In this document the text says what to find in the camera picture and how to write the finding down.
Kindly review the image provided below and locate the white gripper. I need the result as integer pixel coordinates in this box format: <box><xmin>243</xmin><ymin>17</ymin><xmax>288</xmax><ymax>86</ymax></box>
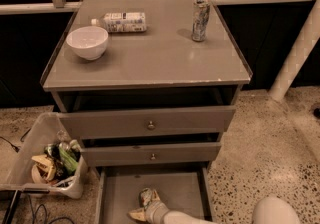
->
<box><xmin>129</xmin><ymin>189</ymin><xmax>170</xmax><ymax>224</ymax></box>

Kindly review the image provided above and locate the green white 7up can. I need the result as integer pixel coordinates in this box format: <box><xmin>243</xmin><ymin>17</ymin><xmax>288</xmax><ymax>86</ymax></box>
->
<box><xmin>139</xmin><ymin>188</ymin><xmax>154</xmax><ymax>209</ymax></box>

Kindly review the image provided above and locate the grey bottom drawer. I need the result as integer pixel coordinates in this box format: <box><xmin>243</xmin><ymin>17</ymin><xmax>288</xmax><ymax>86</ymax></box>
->
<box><xmin>94</xmin><ymin>164</ymin><xmax>213</xmax><ymax>224</ymax></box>

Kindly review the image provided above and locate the grey drawer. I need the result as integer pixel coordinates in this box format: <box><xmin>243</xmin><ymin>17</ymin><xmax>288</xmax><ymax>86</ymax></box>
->
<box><xmin>94</xmin><ymin>164</ymin><xmax>213</xmax><ymax>224</ymax></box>
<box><xmin>59</xmin><ymin>106</ymin><xmax>235</xmax><ymax>139</ymax></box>
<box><xmin>81</xmin><ymin>142</ymin><xmax>221</xmax><ymax>167</ymax></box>

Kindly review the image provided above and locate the grey middle drawer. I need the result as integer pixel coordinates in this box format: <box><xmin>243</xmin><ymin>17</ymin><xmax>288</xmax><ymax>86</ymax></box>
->
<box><xmin>81</xmin><ymin>142</ymin><xmax>221</xmax><ymax>167</ymax></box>

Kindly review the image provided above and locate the brass top drawer knob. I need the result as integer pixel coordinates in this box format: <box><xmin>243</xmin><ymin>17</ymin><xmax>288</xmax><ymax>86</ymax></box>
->
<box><xmin>147</xmin><ymin>121</ymin><xmax>156</xmax><ymax>130</ymax></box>

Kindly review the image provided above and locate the grey top drawer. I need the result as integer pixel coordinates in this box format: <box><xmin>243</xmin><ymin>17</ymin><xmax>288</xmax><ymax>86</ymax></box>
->
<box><xmin>59</xmin><ymin>106</ymin><xmax>235</xmax><ymax>139</ymax></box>

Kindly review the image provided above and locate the grey drawer cabinet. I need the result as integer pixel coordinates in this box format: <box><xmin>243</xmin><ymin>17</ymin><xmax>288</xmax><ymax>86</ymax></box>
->
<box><xmin>39</xmin><ymin>0</ymin><xmax>253</xmax><ymax>169</ymax></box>

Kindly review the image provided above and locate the tall silver energy can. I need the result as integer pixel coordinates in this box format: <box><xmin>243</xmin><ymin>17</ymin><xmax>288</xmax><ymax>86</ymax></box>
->
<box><xmin>192</xmin><ymin>0</ymin><xmax>210</xmax><ymax>42</ymax></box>

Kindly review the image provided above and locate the green bottle in bin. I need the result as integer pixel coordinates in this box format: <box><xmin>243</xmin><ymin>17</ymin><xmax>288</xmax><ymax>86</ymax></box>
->
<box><xmin>59</xmin><ymin>148</ymin><xmax>78</xmax><ymax>175</ymax></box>

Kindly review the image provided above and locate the clear plastic bin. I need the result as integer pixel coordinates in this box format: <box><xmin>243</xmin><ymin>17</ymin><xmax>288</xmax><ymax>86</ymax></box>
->
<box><xmin>0</xmin><ymin>113</ymin><xmax>87</xmax><ymax>199</ymax></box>

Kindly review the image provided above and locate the yellow packet in bin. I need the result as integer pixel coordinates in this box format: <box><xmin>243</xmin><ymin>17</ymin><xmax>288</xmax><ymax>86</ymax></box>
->
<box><xmin>32</xmin><ymin>154</ymin><xmax>56</xmax><ymax>181</ymax></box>

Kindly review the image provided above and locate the white ceramic bowl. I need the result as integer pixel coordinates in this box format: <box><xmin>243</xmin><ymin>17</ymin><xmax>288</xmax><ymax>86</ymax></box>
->
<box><xmin>66</xmin><ymin>26</ymin><xmax>108</xmax><ymax>60</ymax></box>

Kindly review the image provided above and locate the lying labelled plastic bottle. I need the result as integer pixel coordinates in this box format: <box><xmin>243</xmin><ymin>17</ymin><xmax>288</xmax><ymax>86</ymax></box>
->
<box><xmin>91</xmin><ymin>12</ymin><xmax>147</xmax><ymax>33</ymax></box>

